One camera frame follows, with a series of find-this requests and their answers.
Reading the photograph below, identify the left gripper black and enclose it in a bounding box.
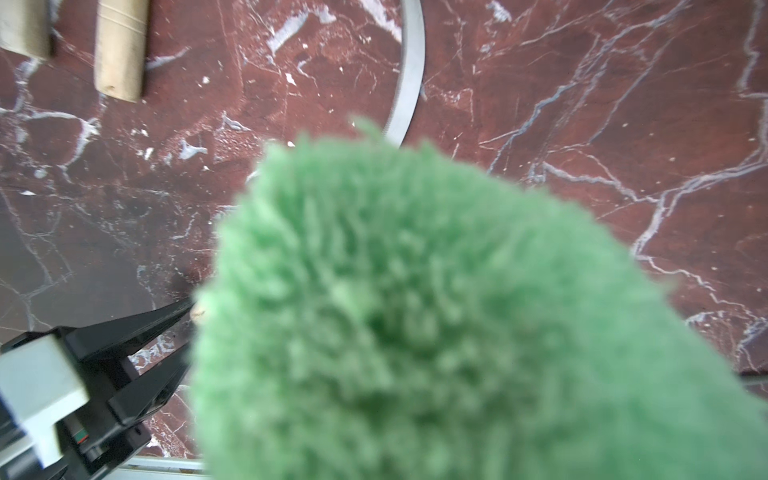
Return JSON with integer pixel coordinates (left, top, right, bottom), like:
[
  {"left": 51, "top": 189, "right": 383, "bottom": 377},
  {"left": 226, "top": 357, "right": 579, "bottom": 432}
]
[{"left": 1, "top": 298, "right": 193, "bottom": 479}]

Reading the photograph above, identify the green rag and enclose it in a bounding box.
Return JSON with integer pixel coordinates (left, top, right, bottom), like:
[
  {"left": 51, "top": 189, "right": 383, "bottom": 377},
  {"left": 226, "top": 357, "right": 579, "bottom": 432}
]
[{"left": 189, "top": 125, "right": 767, "bottom": 479}]

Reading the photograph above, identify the sickle labelled handle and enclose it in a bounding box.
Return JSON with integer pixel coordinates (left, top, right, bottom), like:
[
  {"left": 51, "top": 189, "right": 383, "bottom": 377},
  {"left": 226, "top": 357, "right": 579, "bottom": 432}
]
[{"left": 1, "top": 0, "right": 51, "bottom": 60}]

